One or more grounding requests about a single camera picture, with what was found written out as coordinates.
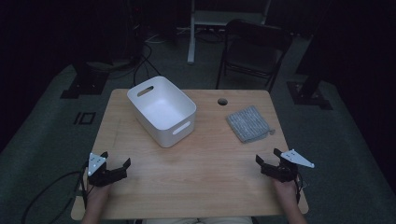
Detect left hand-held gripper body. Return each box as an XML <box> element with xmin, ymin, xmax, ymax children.
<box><xmin>87</xmin><ymin>152</ymin><xmax>129</xmax><ymax>188</ymax></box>

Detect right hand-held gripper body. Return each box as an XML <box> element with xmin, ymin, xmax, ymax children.
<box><xmin>261</xmin><ymin>148</ymin><xmax>316</xmax><ymax>183</ymax></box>

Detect grey fluffy towel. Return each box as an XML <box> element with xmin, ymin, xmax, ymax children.
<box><xmin>225</xmin><ymin>105</ymin><xmax>276</xmax><ymax>145</ymax></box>

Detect white plastic basket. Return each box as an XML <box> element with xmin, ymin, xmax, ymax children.
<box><xmin>126</xmin><ymin>76</ymin><xmax>198</xmax><ymax>148</ymax></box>

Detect person's left hand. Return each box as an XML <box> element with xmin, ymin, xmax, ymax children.
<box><xmin>86</xmin><ymin>186</ymin><xmax>111</xmax><ymax>203</ymax></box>

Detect person's right hand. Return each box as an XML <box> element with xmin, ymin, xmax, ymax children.
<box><xmin>273</xmin><ymin>179</ymin><xmax>299</xmax><ymax>203</ymax></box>

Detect black stand base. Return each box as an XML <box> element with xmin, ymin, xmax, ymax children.
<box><xmin>60</xmin><ymin>60</ymin><xmax>110</xmax><ymax>100</ymax></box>
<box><xmin>286</xmin><ymin>81</ymin><xmax>333</xmax><ymax>110</ymax></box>

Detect black folding chair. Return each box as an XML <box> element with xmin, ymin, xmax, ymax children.
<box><xmin>215</xmin><ymin>18</ymin><xmax>293</xmax><ymax>93</ymax></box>

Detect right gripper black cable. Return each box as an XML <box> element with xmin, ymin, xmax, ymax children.
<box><xmin>293</xmin><ymin>172</ymin><xmax>305</xmax><ymax>204</ymax></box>

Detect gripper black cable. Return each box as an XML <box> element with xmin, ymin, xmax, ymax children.
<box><xmin>293</xmin><ymin>172</ymin><xmax>305</xmax><ymax>204</ymax></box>
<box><xmin>80</xmin><ymin>161</ymin><xmax>90</xmax><ymax>210</ymax></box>

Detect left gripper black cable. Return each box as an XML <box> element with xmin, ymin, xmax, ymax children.
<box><xmin>80</xmin><ymin>161</ymin><xmax>90</xmax><ymax>210</ymax></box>

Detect black cable loop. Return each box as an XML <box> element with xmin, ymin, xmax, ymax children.
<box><xmin>21</xmin><ymin>170</ymin><xmax>85</xmax><ymax>224</ymax></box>

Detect black floor cables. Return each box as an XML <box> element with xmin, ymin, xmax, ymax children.
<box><xmin>132</xmin><ymin>43</ymin><xmax>163</xmax><ymax>90</ymax></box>

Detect white metal desk frame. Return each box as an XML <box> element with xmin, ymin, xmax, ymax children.
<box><xmin>186</xmin><ymin>0</ymin><xmax>272</xmax><ymax>65</ymax></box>

